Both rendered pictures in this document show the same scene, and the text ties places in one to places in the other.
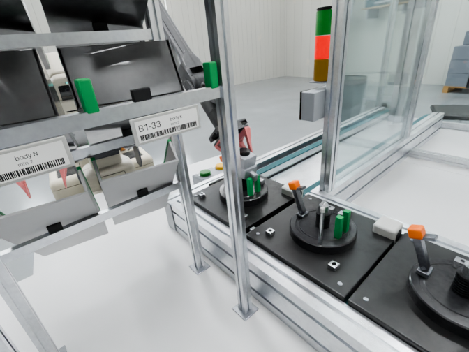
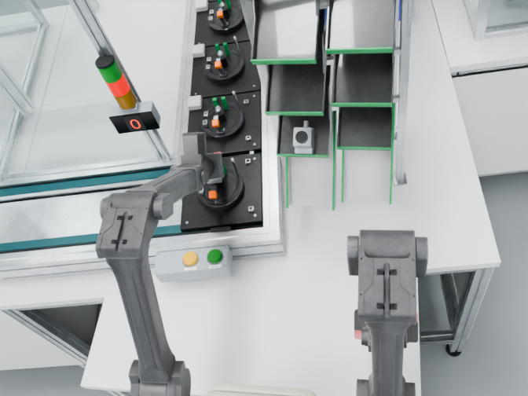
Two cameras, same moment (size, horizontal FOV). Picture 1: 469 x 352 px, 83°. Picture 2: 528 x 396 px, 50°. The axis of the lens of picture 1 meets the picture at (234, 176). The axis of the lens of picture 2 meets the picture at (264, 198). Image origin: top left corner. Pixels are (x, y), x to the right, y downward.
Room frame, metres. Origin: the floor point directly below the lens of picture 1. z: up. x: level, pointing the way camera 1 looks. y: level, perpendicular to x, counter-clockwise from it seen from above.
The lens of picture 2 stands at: (1.16, 0.83, 2.32)
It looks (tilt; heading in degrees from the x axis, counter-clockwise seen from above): 56 degrees down; 233
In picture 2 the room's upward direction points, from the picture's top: 19 degrees counter-clockwise
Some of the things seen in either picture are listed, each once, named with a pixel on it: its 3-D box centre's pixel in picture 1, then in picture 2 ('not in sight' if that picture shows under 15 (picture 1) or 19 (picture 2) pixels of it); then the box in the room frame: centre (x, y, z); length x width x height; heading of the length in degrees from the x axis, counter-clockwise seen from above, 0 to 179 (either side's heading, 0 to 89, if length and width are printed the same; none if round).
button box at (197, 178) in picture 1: (221, 174); (193, 264); (0.89, 0.05, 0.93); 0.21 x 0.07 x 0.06; 129
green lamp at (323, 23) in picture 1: (326, 22); (109, 69); (0.69, -0.24, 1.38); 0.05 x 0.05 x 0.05
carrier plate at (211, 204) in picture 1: (243, 196); (222, 191); (0.67, -0.02, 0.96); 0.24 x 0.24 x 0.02; 39
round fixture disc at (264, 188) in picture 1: (243, 191); (221, 188); (0.67, -0.02, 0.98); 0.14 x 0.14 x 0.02
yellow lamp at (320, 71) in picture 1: (324, 69); (124, 96); (0.69, -0.24, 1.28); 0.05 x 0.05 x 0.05
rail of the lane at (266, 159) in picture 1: (269, 166); (133, 253); (0.96, -0.14, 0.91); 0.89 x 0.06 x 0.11; 129
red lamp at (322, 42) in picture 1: (325, 47); (117, 83); (0.69, -0.24, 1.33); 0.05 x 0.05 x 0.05
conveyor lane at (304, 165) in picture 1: (310, 178); (133, 204); (0.84, -0.27, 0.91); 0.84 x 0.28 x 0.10; 129
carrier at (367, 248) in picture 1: (323, 216); (220, 114); (0.47, -0.18, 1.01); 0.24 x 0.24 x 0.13; 39
